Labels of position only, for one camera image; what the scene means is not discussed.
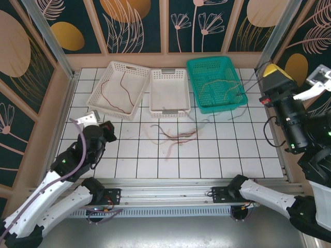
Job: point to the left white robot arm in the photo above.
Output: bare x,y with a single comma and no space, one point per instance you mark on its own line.
75,199

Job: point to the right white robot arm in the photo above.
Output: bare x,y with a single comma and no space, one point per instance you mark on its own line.
266,196

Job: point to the teal perforated basket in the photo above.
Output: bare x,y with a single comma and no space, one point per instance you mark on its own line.
214,75

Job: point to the grey metal sheet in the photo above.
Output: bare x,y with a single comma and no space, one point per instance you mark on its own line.
155,232

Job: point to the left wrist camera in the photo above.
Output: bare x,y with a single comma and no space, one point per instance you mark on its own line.
88,119

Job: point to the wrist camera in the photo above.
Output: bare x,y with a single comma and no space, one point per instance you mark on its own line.
88,119
319,77

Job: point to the aluminium frame post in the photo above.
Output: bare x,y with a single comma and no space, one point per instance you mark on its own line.
276,38
52,41

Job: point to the wall panel pink leaf outlines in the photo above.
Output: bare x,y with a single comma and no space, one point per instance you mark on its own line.
322,107

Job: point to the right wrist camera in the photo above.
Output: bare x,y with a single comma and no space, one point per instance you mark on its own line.
319,77

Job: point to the wall panel pale circle fronds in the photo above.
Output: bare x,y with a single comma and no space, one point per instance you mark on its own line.
240,38

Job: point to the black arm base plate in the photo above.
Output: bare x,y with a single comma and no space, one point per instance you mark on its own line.
115,196
218,196

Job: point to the wall panel oval and fern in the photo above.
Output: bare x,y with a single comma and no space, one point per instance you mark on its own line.
318,25

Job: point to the wall panel single flower outline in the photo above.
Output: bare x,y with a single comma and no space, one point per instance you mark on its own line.
13,144

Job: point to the wall panel with pink flowers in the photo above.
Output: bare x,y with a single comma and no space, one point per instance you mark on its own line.
188,44

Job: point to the aluminium mounting rail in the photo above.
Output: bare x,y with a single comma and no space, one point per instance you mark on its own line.
168,192

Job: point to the wall panel with gold oval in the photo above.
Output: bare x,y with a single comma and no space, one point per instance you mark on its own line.
88,25

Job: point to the wall panel large pale disc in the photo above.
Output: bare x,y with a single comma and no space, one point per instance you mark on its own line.
15,51

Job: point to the wall panel orange circle leaves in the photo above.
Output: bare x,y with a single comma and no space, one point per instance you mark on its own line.
152,31

